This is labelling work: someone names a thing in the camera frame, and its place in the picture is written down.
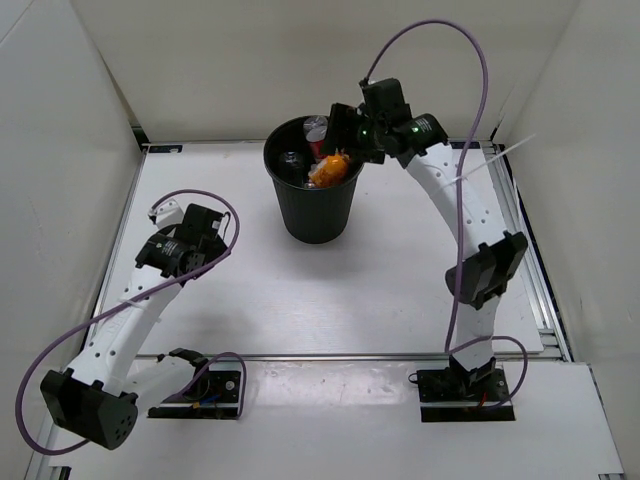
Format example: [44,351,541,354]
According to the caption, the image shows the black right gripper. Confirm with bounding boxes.
[320,103,388,165]

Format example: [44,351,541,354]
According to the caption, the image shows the clear bottle red label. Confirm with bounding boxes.
[303,115,328,159]

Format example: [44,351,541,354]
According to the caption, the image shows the orange juice bottle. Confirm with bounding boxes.
[308,153,350,188]

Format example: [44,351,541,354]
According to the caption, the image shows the clear bottle blue cap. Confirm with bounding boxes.
[278,151,308,187]

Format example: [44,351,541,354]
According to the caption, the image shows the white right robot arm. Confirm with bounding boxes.
[322,78,528,400]

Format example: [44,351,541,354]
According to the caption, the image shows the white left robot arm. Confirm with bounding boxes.
[40,199,234,450]

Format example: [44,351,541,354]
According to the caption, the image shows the black plastic waste bin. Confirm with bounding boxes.
[263,116,364,244]

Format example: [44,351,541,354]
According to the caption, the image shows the white zip tie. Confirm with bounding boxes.
[437,133,537,192]

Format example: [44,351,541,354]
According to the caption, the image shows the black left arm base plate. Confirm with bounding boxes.
[147,361,246,420]

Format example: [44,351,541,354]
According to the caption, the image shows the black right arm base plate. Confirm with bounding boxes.
[408,368,516,423]

